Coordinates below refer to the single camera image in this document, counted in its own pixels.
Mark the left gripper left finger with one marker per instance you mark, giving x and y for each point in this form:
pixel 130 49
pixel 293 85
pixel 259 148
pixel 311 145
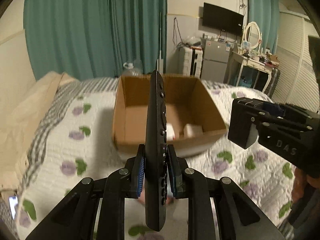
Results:
pixel 135 166

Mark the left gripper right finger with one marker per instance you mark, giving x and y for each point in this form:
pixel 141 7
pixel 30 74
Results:
pixel 177 170

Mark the black remote control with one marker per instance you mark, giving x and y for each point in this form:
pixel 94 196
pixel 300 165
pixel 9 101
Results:
pixel 155 155

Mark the white cylinder bottle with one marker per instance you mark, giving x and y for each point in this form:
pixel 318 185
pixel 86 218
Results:
pixel 170 132

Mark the white cube item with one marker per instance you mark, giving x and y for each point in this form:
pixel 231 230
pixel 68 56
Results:
pixel 192 130

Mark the white dressing table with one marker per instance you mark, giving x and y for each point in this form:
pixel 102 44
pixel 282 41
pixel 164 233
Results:
pixel 237 63

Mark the silver mini fridge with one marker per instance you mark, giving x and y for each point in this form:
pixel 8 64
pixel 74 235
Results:
pixel 215 59

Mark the oval white mirror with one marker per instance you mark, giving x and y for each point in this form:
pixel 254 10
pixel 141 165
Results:
pixel 252 35

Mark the clear water jug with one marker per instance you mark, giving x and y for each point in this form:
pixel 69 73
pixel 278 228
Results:
pixel 134 68

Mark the white suitcase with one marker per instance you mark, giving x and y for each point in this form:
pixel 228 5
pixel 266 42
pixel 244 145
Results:
pixel 190 61

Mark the teal right curtain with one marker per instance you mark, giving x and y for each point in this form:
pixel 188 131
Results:
pixel 266 14

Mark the beige blanket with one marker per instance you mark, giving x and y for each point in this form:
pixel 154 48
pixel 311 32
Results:
pixel 24 130

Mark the black wall television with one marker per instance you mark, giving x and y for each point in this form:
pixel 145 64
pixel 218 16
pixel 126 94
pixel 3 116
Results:
pixel 222 19

